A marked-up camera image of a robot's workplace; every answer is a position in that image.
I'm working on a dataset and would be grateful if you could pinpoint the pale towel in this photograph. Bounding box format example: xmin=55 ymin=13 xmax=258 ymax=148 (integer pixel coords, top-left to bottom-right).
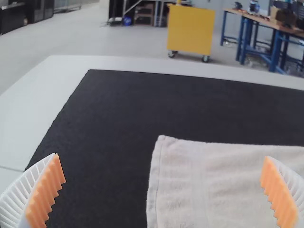
xmin=146 ymin=134 xmax=304 ymax=228

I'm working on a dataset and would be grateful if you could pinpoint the black mat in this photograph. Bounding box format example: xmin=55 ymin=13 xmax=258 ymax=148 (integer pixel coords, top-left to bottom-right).
xmin=23 ymin=69 xmax=304 ymax=228

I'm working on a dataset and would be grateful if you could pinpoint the blue frame workbench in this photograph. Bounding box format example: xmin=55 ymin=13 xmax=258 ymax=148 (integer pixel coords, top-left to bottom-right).
xmin=236 ymin=13 xmax=304 ymax=78
xmin=220 ymin=7 xmax=257 ymax=48

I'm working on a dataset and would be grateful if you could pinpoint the yellow wheeled cart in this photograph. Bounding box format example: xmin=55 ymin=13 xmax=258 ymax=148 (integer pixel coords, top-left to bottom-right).
xmin=166 ymin=0 xmax=216 ymax=63

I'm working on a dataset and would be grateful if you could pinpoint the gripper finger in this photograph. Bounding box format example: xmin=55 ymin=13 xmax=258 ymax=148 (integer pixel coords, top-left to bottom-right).
xmin=0 ymin=152 xmax=67 ymax=228
xmin=259 ymin=155 xmax=304 ymax=228

